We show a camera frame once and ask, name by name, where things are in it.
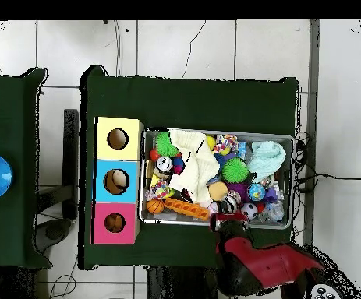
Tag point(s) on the cream knitted cloth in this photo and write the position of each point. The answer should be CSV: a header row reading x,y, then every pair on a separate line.
x,y
198,168

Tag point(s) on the tan plush toy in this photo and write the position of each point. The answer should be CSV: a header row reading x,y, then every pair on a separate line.
x,y
114,222

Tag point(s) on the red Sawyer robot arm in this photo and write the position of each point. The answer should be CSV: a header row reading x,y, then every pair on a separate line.
x,y
270,264

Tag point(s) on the clear mesh bin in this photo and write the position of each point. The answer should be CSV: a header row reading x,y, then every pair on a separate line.
x,y
273,225

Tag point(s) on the wooden box with three holes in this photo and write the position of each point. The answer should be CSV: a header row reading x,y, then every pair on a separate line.
x,y
128,187

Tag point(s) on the small soccer ball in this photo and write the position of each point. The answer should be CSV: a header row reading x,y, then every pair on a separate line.
x,y
249,211

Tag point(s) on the purple bumpy ball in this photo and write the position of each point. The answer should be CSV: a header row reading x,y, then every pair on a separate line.
x,y
237,188

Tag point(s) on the small globe ball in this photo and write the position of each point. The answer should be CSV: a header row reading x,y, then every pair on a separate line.
x,y
256,192

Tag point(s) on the orange plastic block tray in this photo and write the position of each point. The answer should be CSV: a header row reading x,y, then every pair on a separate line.
x,y
186,209

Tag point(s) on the green spiky toy with eyes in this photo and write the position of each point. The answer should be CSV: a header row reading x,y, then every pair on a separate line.
x,y
234,170

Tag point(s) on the light blue cloth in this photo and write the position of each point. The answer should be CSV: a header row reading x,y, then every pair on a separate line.
x,y
266,157

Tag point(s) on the colourful patterned cloth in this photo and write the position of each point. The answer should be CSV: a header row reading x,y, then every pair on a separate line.
x,y
227,143

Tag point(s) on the yellow ball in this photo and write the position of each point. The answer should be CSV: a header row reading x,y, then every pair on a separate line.
x,y
211,142

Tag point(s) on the silver drink can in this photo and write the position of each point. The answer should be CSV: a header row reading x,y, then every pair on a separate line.
x,y
164,164

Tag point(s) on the dark green table cloth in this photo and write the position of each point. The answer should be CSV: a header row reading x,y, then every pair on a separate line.
x,y
183,102
14,218

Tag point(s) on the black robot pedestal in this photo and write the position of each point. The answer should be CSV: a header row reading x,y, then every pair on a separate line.
x,y
183,286

